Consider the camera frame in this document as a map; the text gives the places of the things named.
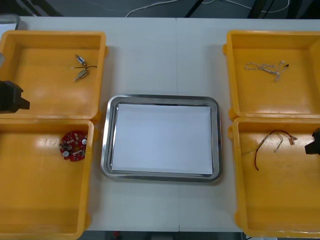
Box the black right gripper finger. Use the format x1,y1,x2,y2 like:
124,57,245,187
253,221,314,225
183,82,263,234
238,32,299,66
304,141,320,156

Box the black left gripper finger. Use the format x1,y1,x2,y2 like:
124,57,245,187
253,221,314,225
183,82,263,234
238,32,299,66
19,98,31,111

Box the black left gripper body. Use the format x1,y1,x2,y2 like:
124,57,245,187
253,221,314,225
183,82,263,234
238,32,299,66
0,80,25,114

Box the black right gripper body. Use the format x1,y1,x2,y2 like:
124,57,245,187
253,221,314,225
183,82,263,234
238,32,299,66
312,127,320,147

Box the red black wire harness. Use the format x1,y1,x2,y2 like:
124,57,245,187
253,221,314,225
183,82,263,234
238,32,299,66
241,129,298,172

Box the round red circuit board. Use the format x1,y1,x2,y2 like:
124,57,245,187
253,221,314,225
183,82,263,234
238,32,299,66
59,129,89,162

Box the white twisted wire harness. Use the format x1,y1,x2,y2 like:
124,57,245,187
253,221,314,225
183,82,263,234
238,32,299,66
243,60,290,83

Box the yellow-orange plastic bin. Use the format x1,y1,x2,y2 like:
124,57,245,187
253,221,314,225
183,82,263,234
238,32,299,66
0,29,110,123
227,116,320,238
0,117,100,240
222,29,320,121

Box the small steel tray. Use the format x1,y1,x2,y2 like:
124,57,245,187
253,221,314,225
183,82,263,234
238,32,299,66
0,14,21,32

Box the white paper sheet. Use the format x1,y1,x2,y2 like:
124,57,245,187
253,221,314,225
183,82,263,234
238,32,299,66
111,103,214,175

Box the white floor cable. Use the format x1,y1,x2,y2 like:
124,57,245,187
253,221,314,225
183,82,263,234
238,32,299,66
94,0,291,18

